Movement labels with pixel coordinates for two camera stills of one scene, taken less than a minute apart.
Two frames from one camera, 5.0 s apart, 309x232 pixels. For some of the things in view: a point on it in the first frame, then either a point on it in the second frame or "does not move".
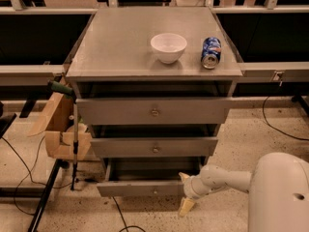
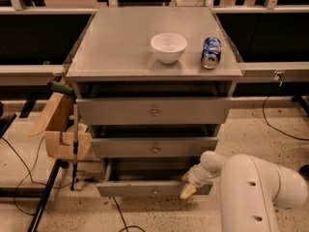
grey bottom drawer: (148, 177) does not move
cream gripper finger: (185, 206) → (188, 190)
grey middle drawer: (153, 147) does not move
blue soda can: (210, 52) does not move
